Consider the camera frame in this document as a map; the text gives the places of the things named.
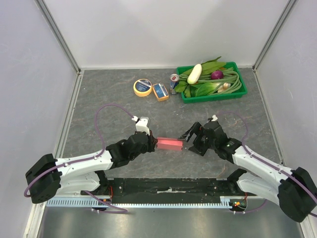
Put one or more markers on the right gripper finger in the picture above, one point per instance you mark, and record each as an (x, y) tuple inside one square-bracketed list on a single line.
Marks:
[(197, 149), (194, 129)]

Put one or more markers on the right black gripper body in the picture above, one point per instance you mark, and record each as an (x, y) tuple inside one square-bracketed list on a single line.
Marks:
[(198, 137)]

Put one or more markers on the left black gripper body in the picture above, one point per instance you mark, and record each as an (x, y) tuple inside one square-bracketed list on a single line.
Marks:
[(149, 144)]

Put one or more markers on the pink cardboard box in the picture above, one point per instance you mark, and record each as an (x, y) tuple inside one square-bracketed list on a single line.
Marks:
[(169, 144)]

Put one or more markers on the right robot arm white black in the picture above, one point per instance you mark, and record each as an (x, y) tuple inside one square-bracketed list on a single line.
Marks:
[(293, 190)]

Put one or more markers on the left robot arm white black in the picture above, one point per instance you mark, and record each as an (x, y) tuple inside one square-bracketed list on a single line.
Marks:
[(50, 176)]

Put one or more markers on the green leafy vegetable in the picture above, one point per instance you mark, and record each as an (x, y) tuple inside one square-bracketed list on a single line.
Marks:
[(207, 67)]

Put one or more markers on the orange blue sponge block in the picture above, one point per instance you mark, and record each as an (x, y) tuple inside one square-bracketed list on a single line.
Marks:
[(160, 92)]

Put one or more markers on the yellow tape roll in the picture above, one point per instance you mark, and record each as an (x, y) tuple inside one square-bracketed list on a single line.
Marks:
[(142, 87)]

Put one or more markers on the green plastic tray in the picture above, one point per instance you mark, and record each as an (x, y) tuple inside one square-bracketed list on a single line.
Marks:
[(238, 94)]

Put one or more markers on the red blue drink can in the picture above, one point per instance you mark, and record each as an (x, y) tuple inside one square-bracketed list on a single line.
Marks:
[(174, 80)]

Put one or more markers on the mushroom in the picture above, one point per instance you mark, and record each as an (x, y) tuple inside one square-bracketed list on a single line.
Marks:
[(224, 87)]

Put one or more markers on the white cucumber vegetable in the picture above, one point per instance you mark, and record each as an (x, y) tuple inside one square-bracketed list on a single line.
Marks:
[(195, 74)]

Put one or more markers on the green long beans bundle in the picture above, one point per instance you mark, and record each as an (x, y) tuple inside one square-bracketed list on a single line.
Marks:
[(205, 86)]

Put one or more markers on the purple onion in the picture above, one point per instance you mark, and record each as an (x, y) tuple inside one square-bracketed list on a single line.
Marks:
[(218, 74)]

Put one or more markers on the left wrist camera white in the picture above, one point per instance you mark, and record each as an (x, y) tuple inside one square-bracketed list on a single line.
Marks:
[(141, 124)]

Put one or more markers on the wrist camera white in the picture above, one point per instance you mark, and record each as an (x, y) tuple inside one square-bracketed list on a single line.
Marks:
[(141, 124), (213, 118)]

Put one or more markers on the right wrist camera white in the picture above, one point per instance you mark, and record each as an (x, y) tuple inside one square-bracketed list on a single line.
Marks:
[(213, 118)]

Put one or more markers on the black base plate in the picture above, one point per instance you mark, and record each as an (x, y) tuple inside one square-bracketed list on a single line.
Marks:
[(168, 190)]

